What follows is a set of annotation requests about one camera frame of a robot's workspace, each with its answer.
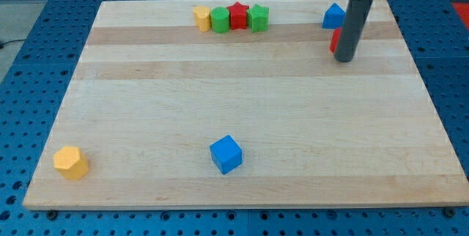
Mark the yellow heart block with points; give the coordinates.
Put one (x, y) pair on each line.
(202, 18)

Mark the wooden board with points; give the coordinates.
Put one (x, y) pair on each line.
(151, 93)

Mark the blue triangle block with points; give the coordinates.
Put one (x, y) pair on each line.
(334, 17)

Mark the yellow hexagon block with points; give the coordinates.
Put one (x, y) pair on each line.
(71, 163)

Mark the green star block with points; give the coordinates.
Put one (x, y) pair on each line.
(257, 18)

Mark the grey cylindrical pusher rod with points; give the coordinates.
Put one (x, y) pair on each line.
(351, 30)

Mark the blue cube block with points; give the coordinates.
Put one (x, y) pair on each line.
(226, 154)

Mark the green cylinder block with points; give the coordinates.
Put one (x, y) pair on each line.
(220, 19)

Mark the red star block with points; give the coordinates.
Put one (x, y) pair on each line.
(238, 15)

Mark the red cylinder block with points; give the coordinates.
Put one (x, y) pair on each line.
(334, 39)

